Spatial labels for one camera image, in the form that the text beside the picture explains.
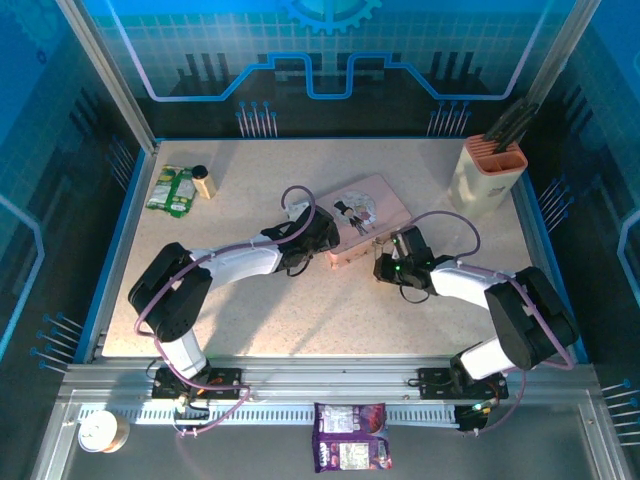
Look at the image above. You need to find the pink wedding cartoon tin box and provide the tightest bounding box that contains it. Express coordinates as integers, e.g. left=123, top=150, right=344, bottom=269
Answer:
left=317, top=173, right=414, bottom=274

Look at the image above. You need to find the beige knife block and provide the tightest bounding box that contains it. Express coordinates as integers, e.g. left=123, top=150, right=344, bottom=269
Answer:
left=447, top=134, right=530, bottom=217

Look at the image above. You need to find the spice jar with black lid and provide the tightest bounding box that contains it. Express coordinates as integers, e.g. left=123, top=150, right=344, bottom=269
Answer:
left=191, top=164, right=218, bottom=200

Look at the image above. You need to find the green snack bag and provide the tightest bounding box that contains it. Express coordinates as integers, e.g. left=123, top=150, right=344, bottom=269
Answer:
left=145, top=164, right=196, bottom=220

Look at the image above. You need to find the black controller box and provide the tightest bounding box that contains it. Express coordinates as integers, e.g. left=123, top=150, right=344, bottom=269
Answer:
left=455, top=399, right=489, bottom=432

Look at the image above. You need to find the purple snack bag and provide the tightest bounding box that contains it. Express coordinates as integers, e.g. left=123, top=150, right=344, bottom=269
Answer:
left=311, top=401, right=394, bottom=474

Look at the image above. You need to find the gold metal can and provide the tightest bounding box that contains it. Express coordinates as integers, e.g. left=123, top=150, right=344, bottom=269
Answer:
left=78, top=409, right=131, bottom=454

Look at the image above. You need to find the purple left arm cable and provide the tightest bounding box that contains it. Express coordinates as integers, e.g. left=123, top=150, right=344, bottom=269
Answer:
left=134, top=184, right=319, bottom=441

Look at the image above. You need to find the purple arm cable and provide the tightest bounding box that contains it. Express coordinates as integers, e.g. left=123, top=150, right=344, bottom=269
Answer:
left=394, top=209, right=577, bottom=437
left=134, top=184, right=319, bottom=441

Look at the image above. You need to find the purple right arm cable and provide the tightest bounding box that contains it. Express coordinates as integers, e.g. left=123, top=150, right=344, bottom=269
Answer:
left=394, top=209, right=577, bottom=437

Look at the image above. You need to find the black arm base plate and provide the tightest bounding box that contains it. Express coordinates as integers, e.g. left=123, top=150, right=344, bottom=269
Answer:
left=151, top=367, right=245, bottom=401
left=417, top=367, right=510, bottom=401

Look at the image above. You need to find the blue table edge rail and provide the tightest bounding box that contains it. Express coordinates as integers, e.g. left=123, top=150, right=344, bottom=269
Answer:
left=514, top=174, right=591, bottom=364
left=79, top=142, right=160, bottom=364

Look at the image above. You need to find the aluminium front rail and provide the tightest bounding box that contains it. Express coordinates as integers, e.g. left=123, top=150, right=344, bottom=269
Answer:
left=57, top=354, right=606, bottom=406

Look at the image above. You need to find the black handled knife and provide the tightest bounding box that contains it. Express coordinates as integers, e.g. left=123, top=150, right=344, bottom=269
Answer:
left=492, top=102, right=532, bottom=149
left=483, top=98, right=524, bottom=143
left=499, top=107, right=540, bottom=153

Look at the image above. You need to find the white slotted cable tray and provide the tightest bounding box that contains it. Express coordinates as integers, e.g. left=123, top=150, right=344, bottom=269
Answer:
left=78, top=403, right=461, bottom=427

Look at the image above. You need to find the aluminium frame post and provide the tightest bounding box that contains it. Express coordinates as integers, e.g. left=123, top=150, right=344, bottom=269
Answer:
left=53, top=0, right=160, bottom=154

